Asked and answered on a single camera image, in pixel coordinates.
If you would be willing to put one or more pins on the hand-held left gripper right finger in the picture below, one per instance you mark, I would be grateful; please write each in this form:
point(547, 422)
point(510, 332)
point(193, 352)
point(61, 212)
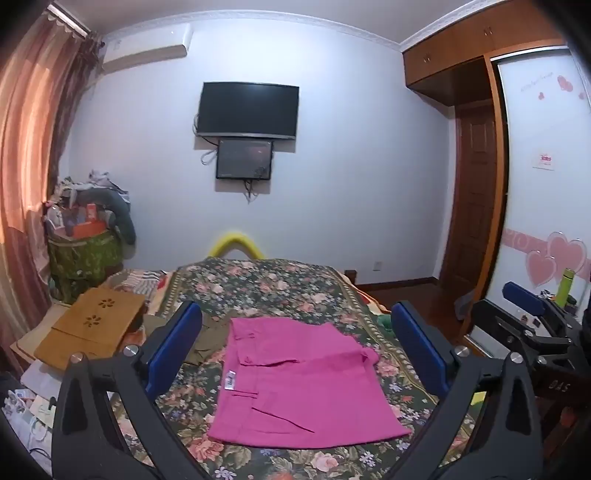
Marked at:
point(420, 344)

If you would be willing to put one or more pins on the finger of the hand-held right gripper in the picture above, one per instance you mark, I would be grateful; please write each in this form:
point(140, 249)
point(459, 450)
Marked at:
point(526, 295)
point(489, 325)

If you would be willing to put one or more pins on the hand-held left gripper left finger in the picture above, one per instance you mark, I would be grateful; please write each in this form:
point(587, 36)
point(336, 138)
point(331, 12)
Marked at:
point(178, 344)

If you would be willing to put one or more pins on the pink pants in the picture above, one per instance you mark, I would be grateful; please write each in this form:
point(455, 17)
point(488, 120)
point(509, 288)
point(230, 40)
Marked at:
point(300, 383)

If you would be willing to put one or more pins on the olive green pants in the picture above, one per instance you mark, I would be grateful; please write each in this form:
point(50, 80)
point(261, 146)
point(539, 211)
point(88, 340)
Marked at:
point(207, 341)

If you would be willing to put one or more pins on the green bottle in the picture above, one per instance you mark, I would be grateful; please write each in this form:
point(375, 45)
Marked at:
point(565, 288)

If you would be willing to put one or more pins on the orange green bedding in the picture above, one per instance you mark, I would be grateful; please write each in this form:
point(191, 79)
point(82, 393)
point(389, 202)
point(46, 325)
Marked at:
point(374, 304)

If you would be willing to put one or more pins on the striped cloth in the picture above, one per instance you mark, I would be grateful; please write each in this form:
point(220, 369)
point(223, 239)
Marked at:
point(141, 282)

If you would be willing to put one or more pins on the white heart-print sliding door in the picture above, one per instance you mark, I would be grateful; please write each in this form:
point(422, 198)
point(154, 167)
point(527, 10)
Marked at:
point(540, 207)

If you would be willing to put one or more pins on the brown wooden lap table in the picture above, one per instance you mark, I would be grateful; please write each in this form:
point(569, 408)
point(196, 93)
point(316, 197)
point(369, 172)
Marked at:
point(87, 332)

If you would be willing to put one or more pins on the brown wooden door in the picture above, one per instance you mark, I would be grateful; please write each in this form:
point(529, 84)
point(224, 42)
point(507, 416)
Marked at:
point(471, 198)

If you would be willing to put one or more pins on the floral blanket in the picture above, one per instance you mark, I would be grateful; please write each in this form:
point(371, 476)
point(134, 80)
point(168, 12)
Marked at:
point(277, 286)

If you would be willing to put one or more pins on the yellow foam tube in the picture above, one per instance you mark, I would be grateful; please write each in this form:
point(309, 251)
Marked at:
point(231, 240)

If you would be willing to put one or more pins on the green patterned storage bin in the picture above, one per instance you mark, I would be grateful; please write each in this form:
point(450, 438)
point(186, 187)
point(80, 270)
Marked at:
point(85, 263)

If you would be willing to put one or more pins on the red white door sticker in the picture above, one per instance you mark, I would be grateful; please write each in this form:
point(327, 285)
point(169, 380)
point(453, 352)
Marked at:
point(545, 160)

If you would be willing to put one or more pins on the white paper pile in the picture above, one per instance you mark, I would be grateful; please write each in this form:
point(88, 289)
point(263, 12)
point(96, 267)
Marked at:
point(44, 383)

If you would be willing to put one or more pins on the orange box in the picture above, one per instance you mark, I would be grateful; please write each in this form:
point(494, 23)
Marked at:
point(87, 229)

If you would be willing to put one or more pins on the pink brown curtain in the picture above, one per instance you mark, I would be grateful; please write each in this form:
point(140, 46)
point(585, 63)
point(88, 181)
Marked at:
point(32, 138)

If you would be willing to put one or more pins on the brown wooden wardrobe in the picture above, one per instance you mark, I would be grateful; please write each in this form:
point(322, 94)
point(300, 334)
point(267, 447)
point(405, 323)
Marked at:
point(461, 50)

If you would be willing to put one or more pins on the white air conditioner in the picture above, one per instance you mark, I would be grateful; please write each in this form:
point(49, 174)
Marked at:
point(145, 48)

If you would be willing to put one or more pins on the small black wall screen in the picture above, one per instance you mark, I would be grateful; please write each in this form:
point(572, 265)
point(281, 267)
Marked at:
point(244, 158)

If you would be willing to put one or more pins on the black wall television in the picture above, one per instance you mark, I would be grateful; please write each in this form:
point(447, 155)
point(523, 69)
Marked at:
point(248, 110)

